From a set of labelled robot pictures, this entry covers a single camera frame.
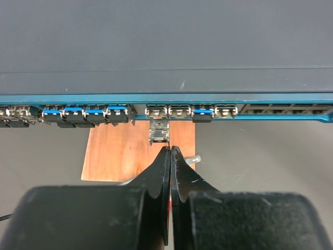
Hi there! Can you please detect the silver SFP module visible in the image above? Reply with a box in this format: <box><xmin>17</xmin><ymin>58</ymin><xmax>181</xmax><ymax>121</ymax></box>
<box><xmin>149</xmin><ymin>118</ymin><xmax>170</xmax><ymax>145</ymax></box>

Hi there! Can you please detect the wooden board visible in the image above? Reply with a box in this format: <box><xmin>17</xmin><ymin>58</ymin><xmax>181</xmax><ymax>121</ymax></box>
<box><xmin>81</xmin><ymin>121</ymin><xmax>196</xmax><ymax>182</ymax></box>

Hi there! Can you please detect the teal network switch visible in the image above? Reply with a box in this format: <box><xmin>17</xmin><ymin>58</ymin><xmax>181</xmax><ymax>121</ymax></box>
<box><xmin>1</xmin><ymin>1</ymin><xmax>332</xmax><ymax>128</ymax></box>

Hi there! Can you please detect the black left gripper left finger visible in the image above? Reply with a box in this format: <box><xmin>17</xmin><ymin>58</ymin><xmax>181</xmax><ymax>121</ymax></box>
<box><xmin>1</xmin><ymin>146</ymin><xmax>171</xmax><ymax>249</ymax></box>

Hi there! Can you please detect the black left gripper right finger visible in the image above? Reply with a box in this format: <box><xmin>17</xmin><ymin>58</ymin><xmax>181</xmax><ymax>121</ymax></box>
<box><xmin>170</xmin><ymin>146</ymin><xmax>332</xmax><ymax>249</ymax></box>

